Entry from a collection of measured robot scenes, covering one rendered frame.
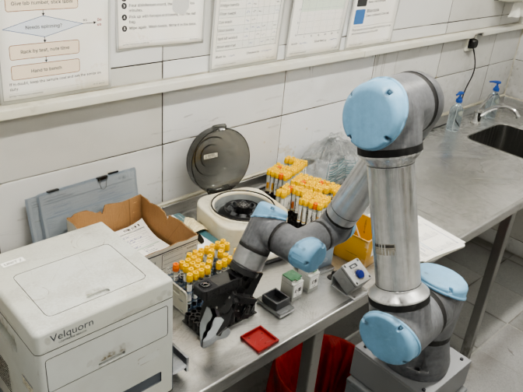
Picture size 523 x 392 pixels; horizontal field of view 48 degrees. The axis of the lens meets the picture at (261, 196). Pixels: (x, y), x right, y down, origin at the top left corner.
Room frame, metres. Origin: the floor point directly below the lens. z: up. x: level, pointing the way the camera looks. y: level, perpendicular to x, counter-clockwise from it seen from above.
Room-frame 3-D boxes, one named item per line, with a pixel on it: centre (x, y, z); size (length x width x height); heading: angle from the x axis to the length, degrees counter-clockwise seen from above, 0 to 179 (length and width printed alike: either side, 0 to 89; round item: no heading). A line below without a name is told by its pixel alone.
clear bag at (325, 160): (2.06, -0.22, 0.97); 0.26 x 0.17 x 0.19; 149
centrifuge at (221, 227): (1.57, 0.04, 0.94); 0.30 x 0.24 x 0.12; 36
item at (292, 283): (1.30, -0.10, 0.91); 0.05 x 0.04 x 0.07; 45
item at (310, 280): (1.35, -0.15, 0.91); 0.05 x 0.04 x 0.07; 45
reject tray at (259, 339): (1.11, -0.03, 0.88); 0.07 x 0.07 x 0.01; 45
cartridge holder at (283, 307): (1.25, -0.06, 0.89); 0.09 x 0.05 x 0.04; 46
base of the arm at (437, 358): (1.01, -0.38, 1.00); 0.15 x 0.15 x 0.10
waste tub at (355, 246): (1.55, -0.31, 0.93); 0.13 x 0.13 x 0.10; 50
